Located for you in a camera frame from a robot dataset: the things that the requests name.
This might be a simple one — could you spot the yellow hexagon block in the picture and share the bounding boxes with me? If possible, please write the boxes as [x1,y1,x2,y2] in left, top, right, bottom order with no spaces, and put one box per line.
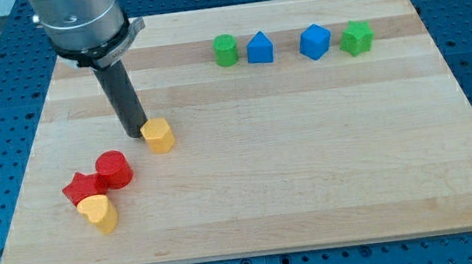
[140,117,176,154]

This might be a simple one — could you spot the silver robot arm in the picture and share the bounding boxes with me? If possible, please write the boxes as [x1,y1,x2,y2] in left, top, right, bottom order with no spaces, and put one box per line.
[28,0,145,70]

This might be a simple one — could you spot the wooden board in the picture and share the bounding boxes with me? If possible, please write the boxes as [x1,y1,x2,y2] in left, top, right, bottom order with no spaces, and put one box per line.
[0,0,472,264]

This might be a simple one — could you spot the blue triangle block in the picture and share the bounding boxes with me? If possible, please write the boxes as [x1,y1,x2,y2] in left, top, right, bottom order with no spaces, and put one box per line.
[246,31,274,64]

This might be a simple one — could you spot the green cylinder block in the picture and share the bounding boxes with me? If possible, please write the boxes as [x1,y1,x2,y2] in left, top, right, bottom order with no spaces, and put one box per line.
[212,34,239,67]

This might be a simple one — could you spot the blue cube block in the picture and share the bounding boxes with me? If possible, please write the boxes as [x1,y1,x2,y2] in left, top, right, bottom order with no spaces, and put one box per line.
[299,24,331,60]

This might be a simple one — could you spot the red cylinder block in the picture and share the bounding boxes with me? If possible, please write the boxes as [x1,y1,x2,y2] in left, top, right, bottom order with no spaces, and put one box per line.
[94,150,134,190]

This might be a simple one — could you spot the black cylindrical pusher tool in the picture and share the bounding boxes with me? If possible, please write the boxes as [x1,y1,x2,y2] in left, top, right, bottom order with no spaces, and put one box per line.
[94,60,148,138]

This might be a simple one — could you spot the green star block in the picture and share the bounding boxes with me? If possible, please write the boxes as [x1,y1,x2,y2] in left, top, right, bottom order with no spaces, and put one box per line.
[339,20,374,56]

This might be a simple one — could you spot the yellow heart block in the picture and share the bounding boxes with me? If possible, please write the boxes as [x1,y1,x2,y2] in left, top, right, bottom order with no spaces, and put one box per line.
[77,194,119,234]

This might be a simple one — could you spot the red star block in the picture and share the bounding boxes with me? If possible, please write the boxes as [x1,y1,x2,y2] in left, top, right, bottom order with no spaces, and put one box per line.
[61,172,108,207]

